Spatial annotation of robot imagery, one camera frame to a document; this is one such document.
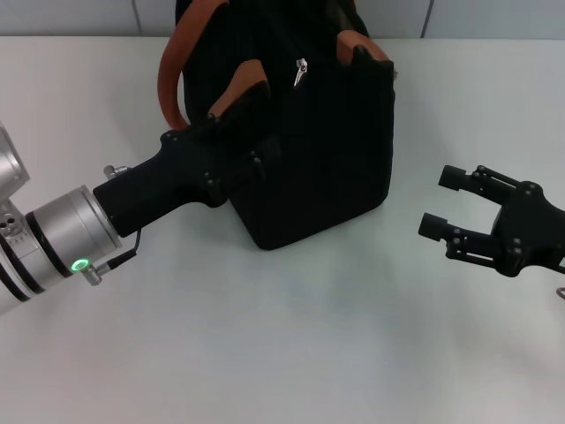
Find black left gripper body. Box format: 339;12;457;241
92;117;267;239

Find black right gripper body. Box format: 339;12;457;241
488;180;565;280

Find black food bag orange straps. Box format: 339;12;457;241
157;0;396;252

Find silver zipper pull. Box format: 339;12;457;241
293;57;310;88

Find left arm cable with plug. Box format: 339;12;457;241
90;163;143;288

